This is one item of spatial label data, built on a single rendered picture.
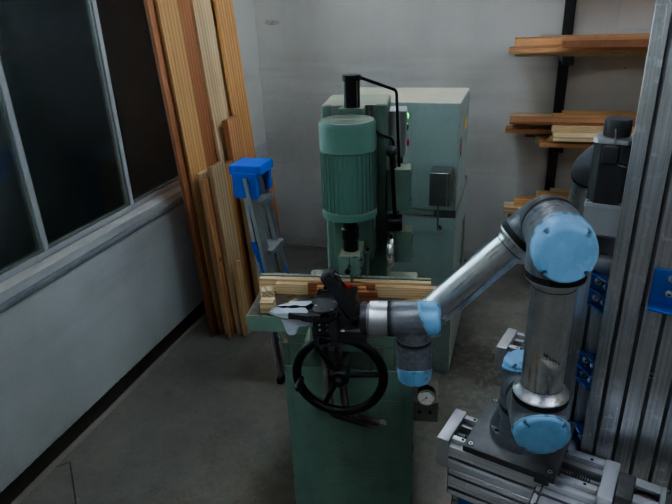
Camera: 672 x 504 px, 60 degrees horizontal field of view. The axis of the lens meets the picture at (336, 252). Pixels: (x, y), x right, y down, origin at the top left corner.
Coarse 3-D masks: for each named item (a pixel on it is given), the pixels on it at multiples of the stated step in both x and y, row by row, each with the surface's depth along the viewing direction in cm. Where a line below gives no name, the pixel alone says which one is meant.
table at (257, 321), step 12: (276, 300) 198; (288, 300) 198; (384, 300) 196; (396, 300) 195; (252, 312) 191; (252, 324) 191; (264, 324) 190; (276, 324) 190; (384, 336) 186; (348, 348) 178
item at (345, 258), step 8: (360, 248) 194; (344, 256) 189; (352, 256) 189; (360, 256) 190; (344, 264) 190; (352, 264) 190; (360, 264) 191; (344, 272) 191; (352, 272) 191; (360, 272) 192
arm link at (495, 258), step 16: (528, 208) 116; (576, 208) 116; (512, 224) 121; (496, 240) 124; (512, 240) 121; (480, 256) 126; (496, 256) 123; (512, 256) 122; (464, 272) 127; (480, 272) 125; (496, 272) 125; (448, 288) 129; (464, 288) 127; (480, 288) 127; (448, 304) 129; (464, 304) 129
